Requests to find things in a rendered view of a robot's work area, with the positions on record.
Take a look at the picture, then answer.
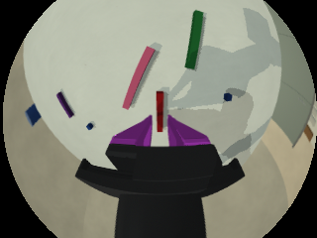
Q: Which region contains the purple rod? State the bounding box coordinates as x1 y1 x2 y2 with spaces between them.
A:
56 92 74 118

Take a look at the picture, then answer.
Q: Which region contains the pink rod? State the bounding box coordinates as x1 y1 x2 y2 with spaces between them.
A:
122 46 155 110

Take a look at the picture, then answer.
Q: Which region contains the dark red rod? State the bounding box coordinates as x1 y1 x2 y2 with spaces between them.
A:
157 91 163 132

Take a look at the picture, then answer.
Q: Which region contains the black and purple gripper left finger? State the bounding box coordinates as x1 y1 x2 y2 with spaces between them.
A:
110 115 153 146

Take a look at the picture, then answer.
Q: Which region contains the green rod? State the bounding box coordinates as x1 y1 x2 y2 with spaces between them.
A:
185 10 203 69

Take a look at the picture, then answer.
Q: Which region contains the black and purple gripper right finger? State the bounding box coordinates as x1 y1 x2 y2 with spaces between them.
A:
167 115 211 146

